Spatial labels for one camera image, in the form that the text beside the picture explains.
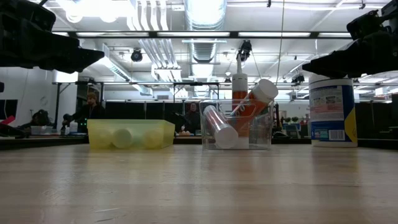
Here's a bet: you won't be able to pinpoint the clear plastic bin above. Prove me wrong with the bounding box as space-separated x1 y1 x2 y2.
199 98 275 151

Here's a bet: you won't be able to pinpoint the thin hanging cable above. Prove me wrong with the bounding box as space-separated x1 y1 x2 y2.
275 0 286 86

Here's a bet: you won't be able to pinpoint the clear plastic container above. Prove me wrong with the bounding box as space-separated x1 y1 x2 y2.
30 125 53 135

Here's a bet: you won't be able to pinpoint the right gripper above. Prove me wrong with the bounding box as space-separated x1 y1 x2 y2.
302 29 398 78

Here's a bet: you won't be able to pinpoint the black partition panels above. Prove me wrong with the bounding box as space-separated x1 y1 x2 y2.
104 100 398 141

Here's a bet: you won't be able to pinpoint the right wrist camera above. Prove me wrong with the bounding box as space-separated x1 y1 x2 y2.
346 0 398 41

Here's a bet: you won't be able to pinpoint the black hanging camera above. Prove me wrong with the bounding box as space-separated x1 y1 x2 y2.
130 48 144 63
235 39 253 63

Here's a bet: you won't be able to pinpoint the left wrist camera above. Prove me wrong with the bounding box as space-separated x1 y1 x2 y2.
0 0 57 32

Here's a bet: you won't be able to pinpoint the person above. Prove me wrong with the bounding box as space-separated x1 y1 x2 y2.
62 91 106 134
18 108 52 130
182 101 202 135

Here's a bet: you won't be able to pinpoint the silver ventilation duct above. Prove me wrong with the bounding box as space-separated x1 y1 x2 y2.
183 0 228 99

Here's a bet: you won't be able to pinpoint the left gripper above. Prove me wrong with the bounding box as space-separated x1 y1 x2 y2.
0 30 105 74

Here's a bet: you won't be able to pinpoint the black wall monitor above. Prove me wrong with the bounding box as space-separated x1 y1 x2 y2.
0 99 19 121

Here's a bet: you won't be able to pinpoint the yellow translucent plastic bin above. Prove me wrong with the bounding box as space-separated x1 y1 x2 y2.
86 119 176 150

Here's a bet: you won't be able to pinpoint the red flat object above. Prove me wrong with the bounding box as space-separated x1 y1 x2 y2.
0 114 19 126

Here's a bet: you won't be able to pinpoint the orange caulk tube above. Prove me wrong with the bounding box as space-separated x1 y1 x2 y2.
231 54 249 149
202 105 239 150
231 78 279 138

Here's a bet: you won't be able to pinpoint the black metal rack frame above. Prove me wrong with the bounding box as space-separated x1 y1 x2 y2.
52 80 312 125

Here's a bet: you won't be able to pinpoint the white Lysol wipes canister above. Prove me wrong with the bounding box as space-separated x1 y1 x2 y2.
308 74 358 148

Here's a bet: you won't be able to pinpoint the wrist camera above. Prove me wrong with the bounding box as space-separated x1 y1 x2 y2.
0 0 57 32
346 0 398 41

